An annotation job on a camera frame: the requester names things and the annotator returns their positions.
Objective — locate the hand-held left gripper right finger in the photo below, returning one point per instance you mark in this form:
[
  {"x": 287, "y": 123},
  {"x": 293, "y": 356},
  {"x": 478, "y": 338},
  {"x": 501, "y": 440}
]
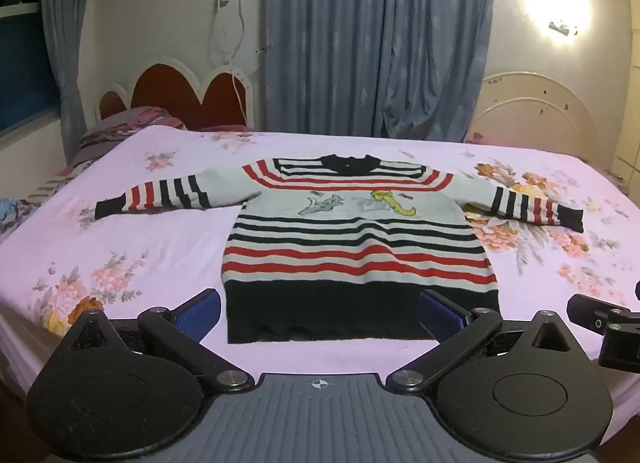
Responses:
[{"x": 442, "y": 314}]

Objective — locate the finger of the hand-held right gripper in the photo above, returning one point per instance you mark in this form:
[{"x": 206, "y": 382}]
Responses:
[
  {"x": 590, "y": 313},
  {"x": 622, "y": 350}
]

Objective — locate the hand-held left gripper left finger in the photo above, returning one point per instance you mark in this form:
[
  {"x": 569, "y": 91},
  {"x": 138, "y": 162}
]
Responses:
[{"x": 200, "y": 315}]

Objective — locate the striped knit sweater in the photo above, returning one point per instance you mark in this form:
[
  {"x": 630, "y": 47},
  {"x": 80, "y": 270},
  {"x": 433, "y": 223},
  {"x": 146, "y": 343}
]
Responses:
[{"x": 350, "y": 243}]

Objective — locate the pink floral bed sheet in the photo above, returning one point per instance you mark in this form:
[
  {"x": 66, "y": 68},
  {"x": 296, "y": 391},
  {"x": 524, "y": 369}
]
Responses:
[{"x": 150, "y": 253}]

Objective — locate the pink cloth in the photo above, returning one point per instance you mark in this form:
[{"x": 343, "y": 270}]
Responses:
[{"x": 475, "y": 137}]

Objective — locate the pink pillow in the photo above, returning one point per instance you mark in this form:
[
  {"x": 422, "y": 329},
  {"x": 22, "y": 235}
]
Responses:
[{"x": 225, "y": 127}]

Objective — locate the purple striped pillow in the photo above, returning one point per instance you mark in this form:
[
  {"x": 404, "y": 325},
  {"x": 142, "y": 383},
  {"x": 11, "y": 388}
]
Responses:
[{"x": 115, "y": 128}]

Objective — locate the white arched headboard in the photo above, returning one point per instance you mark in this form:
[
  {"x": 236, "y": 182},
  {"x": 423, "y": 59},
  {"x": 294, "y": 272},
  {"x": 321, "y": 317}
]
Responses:
[{"x": 540, "y": 113}]

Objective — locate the blue cloth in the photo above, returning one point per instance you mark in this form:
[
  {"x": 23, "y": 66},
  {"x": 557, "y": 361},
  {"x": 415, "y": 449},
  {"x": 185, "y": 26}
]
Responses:
[{"x": 7, "y": 215}]

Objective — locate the red scalloped headboard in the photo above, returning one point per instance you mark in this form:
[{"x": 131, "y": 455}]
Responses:
[{"x": 165, "y": 88}]

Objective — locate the wide blue curtain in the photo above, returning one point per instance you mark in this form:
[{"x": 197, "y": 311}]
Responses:
[{"x": 350, "y": 43}]

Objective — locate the narrow blue curtain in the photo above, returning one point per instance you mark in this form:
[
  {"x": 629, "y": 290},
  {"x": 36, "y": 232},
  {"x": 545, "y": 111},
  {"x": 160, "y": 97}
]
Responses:
[{"x": 65, "y": 43}]

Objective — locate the window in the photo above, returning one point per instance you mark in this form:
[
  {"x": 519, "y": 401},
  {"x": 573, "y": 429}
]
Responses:
[{"x": 20, "y": 58}]

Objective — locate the curtain wall hook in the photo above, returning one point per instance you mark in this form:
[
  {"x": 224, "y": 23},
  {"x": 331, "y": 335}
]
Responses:
[{"x": 262, "y": 49}]

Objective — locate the wall lamp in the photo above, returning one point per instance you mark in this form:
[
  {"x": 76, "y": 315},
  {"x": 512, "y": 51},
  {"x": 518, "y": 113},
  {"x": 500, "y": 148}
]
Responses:
[{"x": 563, "y": 27}]

